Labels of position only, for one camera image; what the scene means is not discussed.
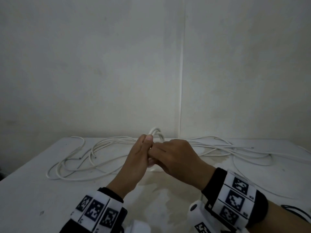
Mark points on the bunch of black zip ties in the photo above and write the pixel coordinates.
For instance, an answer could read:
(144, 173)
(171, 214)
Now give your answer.
(291, 208)

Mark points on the black left wristband white markers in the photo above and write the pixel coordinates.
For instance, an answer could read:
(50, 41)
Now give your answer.
(94, 211)

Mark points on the person's left hand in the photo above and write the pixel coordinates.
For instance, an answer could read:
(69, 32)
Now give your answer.
(138, 157)

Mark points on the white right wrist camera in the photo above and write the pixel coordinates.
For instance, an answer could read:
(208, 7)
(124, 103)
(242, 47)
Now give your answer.
(196, 213)

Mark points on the black right wristband white markers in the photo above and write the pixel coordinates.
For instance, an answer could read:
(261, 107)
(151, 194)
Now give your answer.
(233, 198)

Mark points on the person's left forearm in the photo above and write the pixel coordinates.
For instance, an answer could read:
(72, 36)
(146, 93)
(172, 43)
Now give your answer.
(121, 188)

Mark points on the black metal shelf rack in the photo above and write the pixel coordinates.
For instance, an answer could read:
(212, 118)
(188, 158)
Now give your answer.
(1, 172)

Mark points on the person's right hand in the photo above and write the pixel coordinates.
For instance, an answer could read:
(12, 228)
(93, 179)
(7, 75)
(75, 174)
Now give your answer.
(179, 160)

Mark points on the black wristband white markers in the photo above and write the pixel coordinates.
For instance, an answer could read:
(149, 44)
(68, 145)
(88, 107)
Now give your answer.
(233, 198)
(94, 211)

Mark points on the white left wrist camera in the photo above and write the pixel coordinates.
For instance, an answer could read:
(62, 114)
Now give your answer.
(138, 228)

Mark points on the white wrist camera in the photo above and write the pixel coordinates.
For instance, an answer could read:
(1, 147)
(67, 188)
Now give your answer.
(138, 228)
(196, 213)

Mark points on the person's right forearm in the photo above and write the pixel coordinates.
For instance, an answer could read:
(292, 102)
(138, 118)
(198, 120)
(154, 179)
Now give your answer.
(279, 220)

